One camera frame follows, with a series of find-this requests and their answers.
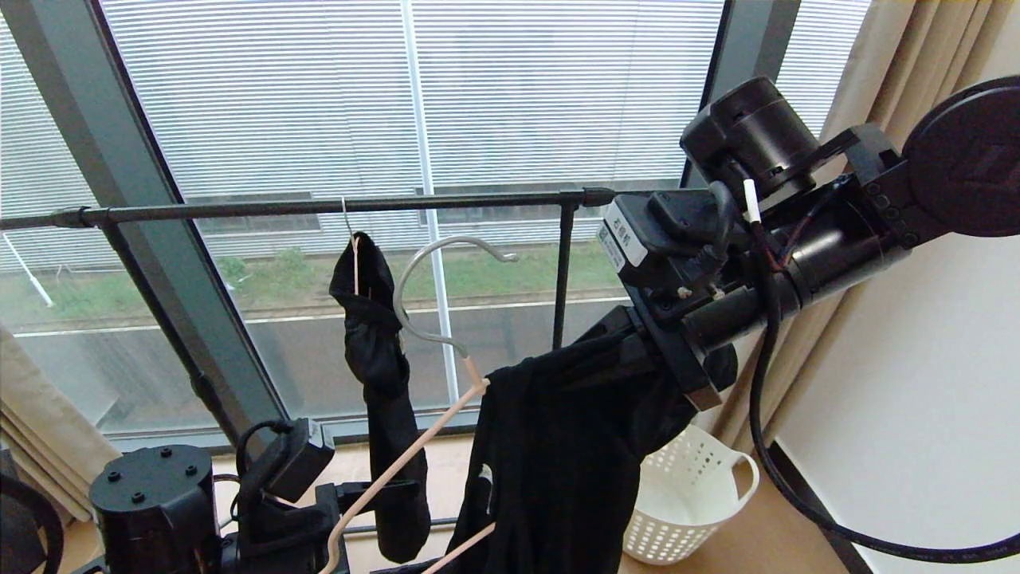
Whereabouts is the black clothes rack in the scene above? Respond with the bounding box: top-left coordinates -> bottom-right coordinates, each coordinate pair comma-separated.
0,187 -> 638,574

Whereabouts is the window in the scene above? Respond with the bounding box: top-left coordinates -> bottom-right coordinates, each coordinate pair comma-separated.
0,0 -> 873,443

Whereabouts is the white laundry basket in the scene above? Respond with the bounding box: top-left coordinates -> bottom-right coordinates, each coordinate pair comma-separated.
623,425 -> 760,565

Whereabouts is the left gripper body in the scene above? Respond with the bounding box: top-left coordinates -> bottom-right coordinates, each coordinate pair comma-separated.
229,482 -> 351,574

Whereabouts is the beige curtain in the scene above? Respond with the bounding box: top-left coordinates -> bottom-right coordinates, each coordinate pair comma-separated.
709,0 -> 1020,455
0,323 -> 120,523

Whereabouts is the black cable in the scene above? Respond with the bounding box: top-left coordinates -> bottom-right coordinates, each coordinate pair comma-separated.
705,179 -> 1020,565

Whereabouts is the black garment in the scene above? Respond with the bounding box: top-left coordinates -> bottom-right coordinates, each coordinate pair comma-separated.
446,307 -> 738,574

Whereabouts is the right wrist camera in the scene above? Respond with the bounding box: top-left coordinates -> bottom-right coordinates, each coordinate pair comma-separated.
598,190 -> 738,300

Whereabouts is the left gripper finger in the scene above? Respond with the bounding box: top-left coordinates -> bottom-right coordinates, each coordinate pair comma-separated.
336,478 -> 421,513

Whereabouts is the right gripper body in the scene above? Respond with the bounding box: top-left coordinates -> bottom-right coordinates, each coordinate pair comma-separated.
622,199 -> 911,413

